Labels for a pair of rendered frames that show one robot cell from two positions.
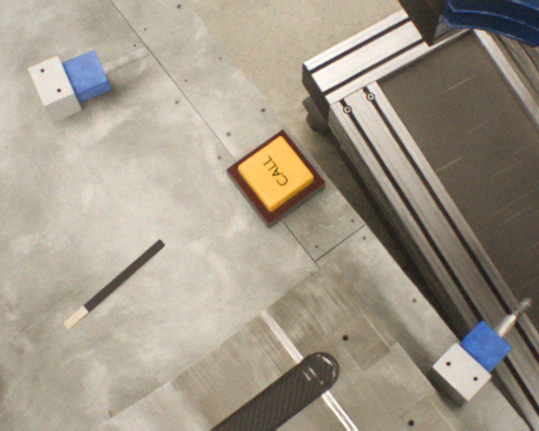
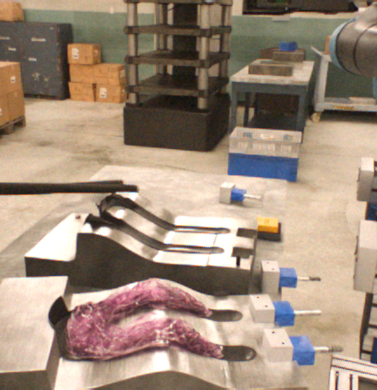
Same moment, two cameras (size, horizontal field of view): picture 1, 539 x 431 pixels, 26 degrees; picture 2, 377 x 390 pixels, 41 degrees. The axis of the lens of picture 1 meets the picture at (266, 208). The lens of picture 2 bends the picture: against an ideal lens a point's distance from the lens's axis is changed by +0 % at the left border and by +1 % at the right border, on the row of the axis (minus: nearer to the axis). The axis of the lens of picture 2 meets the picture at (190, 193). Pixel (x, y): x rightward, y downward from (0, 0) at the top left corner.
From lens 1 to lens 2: 121 cm
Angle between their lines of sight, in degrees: 59
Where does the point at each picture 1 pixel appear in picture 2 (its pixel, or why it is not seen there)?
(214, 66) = (277, 213)
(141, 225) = not seen: hidden behind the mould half
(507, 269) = not seen: outside the picture
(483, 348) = (286, 272)
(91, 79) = (238, 191)
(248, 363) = (204, 222)
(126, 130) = (236, 210)
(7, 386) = not seen: hidden behind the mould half
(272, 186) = (261, 222)
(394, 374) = (244, 241)
